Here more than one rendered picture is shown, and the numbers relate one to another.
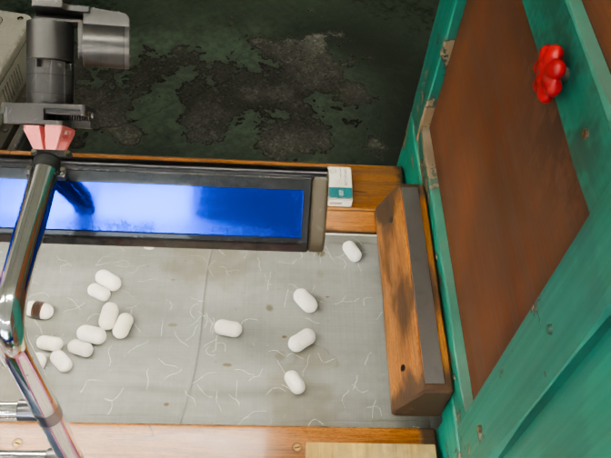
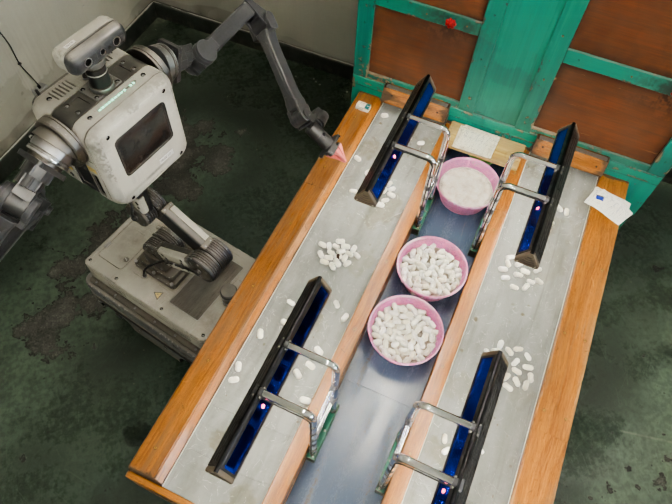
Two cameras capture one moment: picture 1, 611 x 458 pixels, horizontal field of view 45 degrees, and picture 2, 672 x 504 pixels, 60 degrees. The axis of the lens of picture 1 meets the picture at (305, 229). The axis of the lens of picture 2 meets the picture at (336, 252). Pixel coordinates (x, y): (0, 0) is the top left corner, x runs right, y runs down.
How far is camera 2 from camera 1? 200 cm
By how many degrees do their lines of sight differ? 34
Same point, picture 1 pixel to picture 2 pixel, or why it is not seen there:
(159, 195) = (419, 104)
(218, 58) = not seen: hidden behind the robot
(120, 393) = (406, 180)
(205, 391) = (413, 162)
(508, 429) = (480, 86)
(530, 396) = (483, 74)
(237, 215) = (427, 96)
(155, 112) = not seen: hidden behind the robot
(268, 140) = (214, 169)
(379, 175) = (361, 96)
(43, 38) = (318, 128)
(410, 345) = (434, 107)
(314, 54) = not seen: hidden behind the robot
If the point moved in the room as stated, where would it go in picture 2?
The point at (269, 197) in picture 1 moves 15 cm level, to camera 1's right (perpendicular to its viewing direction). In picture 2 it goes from (427, 88) to (444, 65)
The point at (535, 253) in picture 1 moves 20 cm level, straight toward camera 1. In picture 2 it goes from (460, 55) to (492, 86)
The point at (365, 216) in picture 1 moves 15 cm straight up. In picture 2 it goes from (374, 106) to (377, 80)
